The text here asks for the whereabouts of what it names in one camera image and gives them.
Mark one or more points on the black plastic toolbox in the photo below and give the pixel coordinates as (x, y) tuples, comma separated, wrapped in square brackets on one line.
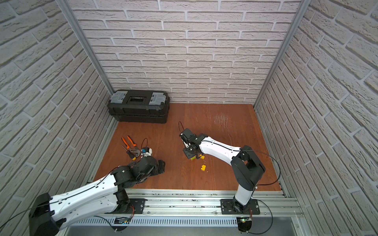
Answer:
[(139, 106)]

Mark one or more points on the aluminium rail frame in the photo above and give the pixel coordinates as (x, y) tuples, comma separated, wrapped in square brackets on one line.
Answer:
[(199, 213)]

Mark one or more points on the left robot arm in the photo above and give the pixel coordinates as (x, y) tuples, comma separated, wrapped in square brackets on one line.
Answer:
[(50, 214)]

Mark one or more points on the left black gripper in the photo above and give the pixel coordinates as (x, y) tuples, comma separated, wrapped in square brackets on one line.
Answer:
[(137, 153)]

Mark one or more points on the orange handled pliers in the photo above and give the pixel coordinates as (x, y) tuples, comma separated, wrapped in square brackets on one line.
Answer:
[(130, 143)]

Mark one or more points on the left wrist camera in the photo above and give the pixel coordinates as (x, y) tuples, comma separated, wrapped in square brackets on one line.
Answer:
[(146, 151)]

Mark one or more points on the yellow handled screwdriver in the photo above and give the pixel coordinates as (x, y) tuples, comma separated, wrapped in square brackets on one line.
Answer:
[(130, 152)]

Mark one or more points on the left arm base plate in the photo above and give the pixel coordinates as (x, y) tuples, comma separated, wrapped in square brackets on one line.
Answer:
[(133, 205)]

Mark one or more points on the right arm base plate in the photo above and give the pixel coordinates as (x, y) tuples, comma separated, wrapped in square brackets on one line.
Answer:
[(231, 206)]

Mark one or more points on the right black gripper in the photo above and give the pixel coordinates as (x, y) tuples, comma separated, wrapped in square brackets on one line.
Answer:
[(185, 150)]

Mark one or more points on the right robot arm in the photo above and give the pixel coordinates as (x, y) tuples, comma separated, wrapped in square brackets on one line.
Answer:
[(246, 165)]

